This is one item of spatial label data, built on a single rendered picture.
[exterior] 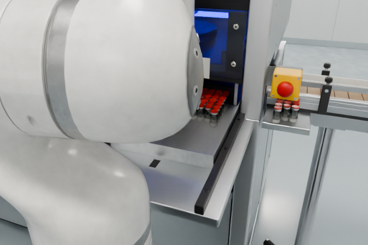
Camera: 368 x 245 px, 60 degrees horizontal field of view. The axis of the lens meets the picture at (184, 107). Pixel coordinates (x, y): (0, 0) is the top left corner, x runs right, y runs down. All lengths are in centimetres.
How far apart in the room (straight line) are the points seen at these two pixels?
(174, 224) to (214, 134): 53
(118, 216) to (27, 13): 18
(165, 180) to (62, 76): 50
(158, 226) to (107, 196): 102
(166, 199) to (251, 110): 40
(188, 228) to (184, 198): 62
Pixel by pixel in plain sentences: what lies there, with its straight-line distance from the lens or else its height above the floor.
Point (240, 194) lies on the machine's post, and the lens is 108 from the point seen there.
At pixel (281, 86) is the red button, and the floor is 101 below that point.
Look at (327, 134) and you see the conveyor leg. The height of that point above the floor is 80.
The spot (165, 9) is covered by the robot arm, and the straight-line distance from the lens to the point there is 22.
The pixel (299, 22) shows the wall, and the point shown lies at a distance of 550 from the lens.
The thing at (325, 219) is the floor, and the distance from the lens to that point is 200.
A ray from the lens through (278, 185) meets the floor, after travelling 214.
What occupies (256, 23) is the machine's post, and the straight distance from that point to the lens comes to 84.
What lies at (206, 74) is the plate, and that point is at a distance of 90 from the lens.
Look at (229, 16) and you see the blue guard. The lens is 85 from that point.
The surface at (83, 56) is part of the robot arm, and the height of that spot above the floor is 125.
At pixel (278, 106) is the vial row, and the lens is 92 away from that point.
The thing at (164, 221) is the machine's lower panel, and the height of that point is 39.
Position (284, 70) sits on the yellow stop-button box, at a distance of 88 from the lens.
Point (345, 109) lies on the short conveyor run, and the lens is 102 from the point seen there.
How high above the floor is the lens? 131
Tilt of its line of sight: 26 degrees down
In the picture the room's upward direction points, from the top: straight up
